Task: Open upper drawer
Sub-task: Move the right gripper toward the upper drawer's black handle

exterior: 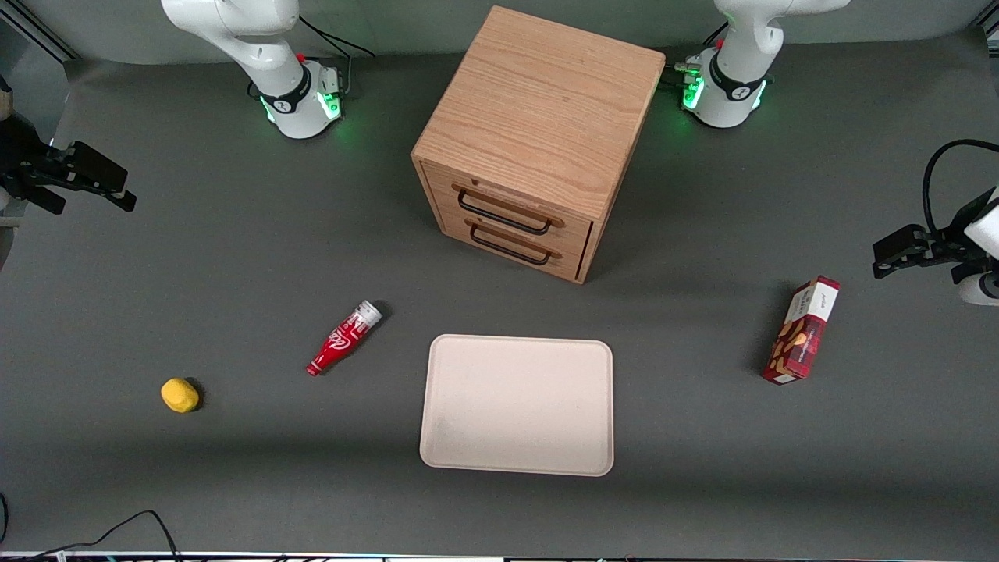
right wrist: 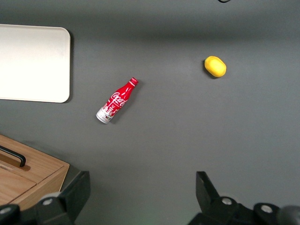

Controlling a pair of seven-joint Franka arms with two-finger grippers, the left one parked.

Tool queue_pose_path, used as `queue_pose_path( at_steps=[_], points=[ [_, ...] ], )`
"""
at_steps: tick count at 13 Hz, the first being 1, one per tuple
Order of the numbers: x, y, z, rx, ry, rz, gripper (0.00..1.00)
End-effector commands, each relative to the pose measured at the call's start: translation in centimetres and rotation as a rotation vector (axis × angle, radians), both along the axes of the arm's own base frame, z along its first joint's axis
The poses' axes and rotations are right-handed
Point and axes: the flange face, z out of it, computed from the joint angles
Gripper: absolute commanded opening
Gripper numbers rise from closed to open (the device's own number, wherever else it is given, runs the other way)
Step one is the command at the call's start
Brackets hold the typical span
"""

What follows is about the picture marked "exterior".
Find red snack box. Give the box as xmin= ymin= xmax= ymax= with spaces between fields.
xmin=762 ymin=276 xmax=841 ymax=385

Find plain wooden drawer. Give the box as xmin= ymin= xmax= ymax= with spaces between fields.
xmin=439 ymin=212 xmax=588 ymax=282

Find beige rectangular tray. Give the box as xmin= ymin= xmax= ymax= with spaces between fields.
xmin=419 ymin=334 xmax=615 ymax=478

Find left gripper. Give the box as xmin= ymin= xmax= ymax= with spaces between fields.
xmin=873 ymin=186 xmax=999 ymax=280

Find black metal drawer handle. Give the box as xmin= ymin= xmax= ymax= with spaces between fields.
xmin=468 ymin=223 xmax=552 ymax=267
xmin=457 ymin=190 xmax=553 ymax=236

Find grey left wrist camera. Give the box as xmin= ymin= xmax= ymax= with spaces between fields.
xmin=952 ymin=264 xmax=999 ymax=307

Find thin black floor cable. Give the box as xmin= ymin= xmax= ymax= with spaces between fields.
xmin=0 ymin=509 xmax=184 ymax=562

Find red cola bottle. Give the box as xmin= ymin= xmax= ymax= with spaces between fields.
xmin=306 ymin=300 xmax=384 ymax=378

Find yellow lemon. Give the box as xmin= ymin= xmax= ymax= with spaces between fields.
xmin=161 ymin=378 xmax=201 ymax=414

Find wooden drawer cabinet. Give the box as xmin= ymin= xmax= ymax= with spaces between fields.
xmin=410 ymin=6 xmax=666 ymax=286

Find black looped gripper cable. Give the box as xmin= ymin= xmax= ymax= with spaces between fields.
xmin=923 ymin=139 xmax=999 ymax=235

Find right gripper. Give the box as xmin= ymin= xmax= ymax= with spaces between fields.
xmin=0 ymin=117 xmax=138 ymax=216

